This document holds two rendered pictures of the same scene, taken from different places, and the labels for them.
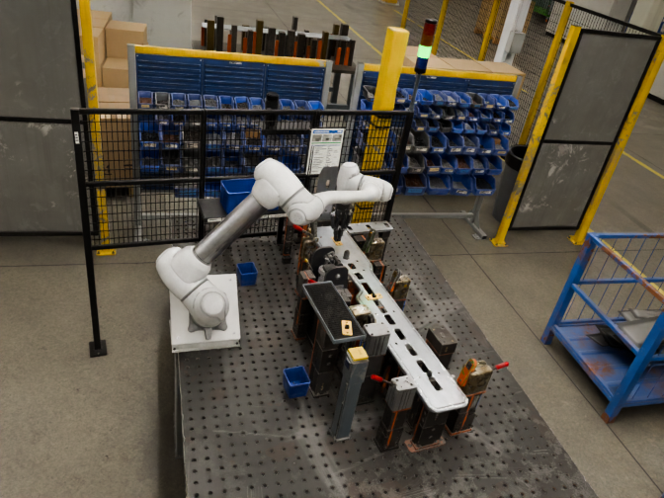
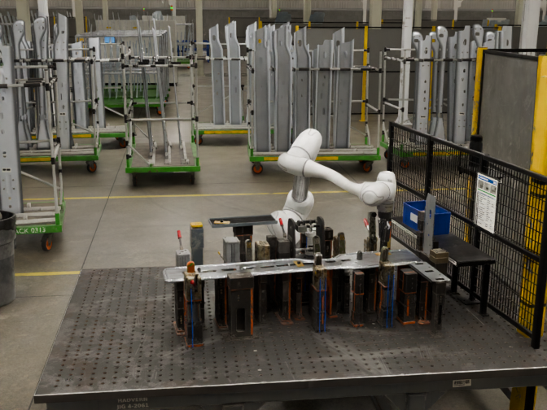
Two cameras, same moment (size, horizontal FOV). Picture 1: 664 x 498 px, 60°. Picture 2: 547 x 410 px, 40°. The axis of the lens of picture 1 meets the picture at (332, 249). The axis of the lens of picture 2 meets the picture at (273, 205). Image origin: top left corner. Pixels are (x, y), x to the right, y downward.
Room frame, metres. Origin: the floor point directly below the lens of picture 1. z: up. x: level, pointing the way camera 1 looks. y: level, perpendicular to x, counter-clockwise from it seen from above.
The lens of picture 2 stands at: (2.92, -3.88, 2.29)
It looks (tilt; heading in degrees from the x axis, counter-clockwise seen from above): 15 degrees down; 103
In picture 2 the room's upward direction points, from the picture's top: straight up
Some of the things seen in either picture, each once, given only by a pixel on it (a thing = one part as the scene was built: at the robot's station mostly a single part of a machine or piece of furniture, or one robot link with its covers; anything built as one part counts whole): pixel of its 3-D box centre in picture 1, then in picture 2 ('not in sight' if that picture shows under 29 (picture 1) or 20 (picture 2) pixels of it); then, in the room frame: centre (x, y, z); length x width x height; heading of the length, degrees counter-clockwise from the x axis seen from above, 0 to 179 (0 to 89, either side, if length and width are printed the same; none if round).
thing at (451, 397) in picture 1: (376, 299); (295, 265); (2.20, -0.25, 1.00); 1.38 x 0.22 x 0.02; 27
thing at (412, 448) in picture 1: (433, 419); (180, 302); (1.66, -0.53, 0.84); 0.18 x 0.06 x 0.29; 117
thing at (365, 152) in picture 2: not in sight; (312, 109); (1.01, 6.95, 0.88); 1.91 x 1.00 x 1.76; 17
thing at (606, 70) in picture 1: (575, 146); not in sight; (4.96, -1.98, 1.00); 1.04 x 0.14 x 2.00; 110
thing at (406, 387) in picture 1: (394, 414); (183, 283); (1.62, -0.36, 0.88); 0.11 x 0.10 x 0.36; 117
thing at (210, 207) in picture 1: (278, 206); (438, 238); (2.93, 0.35, 1.02); 0.90 x 0.22 x 0.03; 117
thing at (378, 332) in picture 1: (368, 365); (231, 275); (1.85, -0.24, 0.90); 0.13 x 0.10 x 0.41; 117
